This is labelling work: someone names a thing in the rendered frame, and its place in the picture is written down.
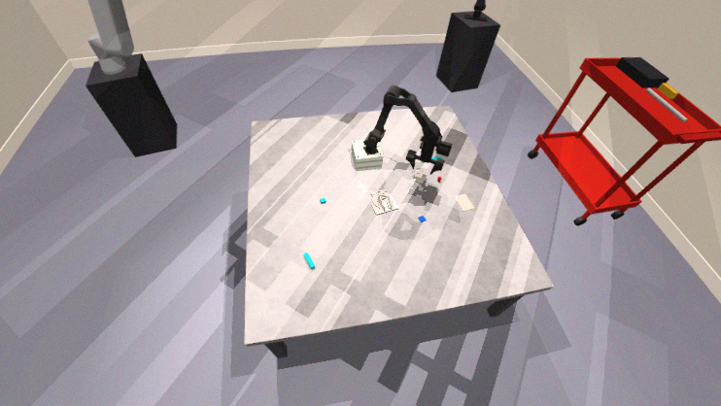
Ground teal rectangular block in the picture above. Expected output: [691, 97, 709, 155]
[304, 253, 315, 270]

